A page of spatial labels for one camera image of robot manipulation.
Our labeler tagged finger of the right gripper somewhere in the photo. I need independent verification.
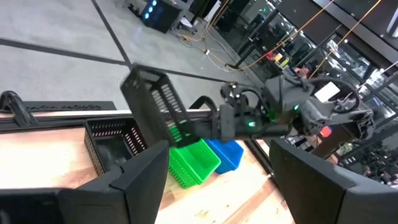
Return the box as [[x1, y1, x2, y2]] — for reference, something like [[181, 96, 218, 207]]
[[178, 118, 220, 141]]

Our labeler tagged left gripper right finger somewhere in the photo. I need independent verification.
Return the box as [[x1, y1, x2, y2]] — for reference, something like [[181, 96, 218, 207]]
[[269, 139, 398, 224]]

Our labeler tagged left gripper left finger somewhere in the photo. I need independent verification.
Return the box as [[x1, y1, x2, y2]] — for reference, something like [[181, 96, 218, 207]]
[[0, 140, 170, 224]]

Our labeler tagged green plastic slotted basket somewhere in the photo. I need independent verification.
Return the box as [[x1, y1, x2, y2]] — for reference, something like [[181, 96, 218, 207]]
[[167, 146, 221, 189], [169, 138, 222, 175]]

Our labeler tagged blue plastic slotted basket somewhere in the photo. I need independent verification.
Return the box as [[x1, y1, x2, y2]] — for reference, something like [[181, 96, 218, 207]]
[[205, 139, 245, 166], [207, 141, 245, 175]]

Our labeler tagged black plastic slotted basket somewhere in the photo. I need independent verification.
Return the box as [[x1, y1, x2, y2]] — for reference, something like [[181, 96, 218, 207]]
[[83, 117, 150, 177], [120, 63, 200, 149]]

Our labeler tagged small red box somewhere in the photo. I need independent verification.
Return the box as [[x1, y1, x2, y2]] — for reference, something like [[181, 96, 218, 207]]
[[319, 125, 333, 138]]

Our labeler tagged white paper sheet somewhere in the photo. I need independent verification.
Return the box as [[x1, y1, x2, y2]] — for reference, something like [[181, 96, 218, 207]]
[[313, 82, 341, 104]]

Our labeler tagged black perforated strip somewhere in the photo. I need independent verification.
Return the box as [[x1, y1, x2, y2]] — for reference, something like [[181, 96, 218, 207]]
[[23, 100, 116, 112]]

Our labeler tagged black computer tower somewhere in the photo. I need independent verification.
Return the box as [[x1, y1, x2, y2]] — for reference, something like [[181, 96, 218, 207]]
[[140, 0, 184, 34]]

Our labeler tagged black cable loop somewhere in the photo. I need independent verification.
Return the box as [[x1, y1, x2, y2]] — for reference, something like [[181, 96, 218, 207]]
[[188, 95, 219, 113], [0, 90, 39, 128]]

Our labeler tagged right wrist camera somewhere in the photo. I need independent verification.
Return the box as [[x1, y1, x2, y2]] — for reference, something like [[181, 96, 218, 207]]
[[220, 82, 249, 105]]

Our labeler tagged orange cable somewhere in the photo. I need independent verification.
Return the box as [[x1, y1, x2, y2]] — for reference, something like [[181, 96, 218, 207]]
[[309, 0, 382, 78], [225, 0, 336, 72]]

